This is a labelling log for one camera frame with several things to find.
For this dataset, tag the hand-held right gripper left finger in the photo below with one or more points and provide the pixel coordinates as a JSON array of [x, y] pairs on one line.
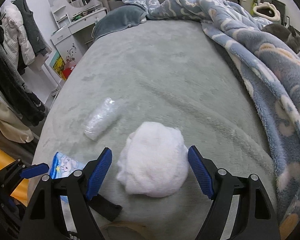
[[100, 175]]

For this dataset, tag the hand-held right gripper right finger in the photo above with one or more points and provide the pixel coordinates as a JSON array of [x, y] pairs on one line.
[[201, 175]]

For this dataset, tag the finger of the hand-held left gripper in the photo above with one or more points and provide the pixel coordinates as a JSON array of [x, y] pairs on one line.
[[35, 169]]

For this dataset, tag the blue tissue packet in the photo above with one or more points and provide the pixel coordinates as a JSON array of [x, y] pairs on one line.
[[65, 165]]

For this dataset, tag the large white tissue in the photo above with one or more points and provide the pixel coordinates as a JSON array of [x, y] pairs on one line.
[[152, 160]]

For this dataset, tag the clear plastic bag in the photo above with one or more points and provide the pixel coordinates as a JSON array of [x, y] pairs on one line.
[[101, 118]]

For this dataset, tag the brown tape roll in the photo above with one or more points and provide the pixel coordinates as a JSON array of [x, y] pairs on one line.
[[125, 228]]

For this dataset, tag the cream hanging coat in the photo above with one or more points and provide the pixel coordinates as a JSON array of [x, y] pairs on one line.
[[7, 125]]

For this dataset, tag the black fleece garment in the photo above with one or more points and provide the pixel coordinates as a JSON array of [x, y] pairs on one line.
[[15, 85]]

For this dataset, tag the red and yellow box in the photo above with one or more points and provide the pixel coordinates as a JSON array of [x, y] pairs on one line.
[[61, 67]]

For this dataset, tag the bed with grey-green sheet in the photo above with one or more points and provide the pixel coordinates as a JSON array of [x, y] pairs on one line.
[[152, 80]]

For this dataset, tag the blue cloud patterned blanket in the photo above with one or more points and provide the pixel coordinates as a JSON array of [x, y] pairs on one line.
[[265, 67]]

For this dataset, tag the white jacket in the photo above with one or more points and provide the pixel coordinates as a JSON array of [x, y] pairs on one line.
[[15, 40]]

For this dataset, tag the dark grey knit garment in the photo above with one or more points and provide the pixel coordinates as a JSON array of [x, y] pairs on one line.
[[32, 30]]

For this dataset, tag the white vanity desk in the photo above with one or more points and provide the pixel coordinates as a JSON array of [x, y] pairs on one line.
[[72, 27]]

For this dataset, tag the grey-blue pillow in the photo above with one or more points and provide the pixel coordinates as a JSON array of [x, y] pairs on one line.
[[120, 20]]

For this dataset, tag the grey cat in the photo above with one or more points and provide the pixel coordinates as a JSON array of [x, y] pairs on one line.
[[280, 36]]

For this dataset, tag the cream cat bed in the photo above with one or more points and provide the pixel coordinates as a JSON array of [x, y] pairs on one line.
[[258, 13]]

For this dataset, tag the black chair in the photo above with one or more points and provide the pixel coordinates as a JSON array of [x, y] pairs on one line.
[[280, 3]]

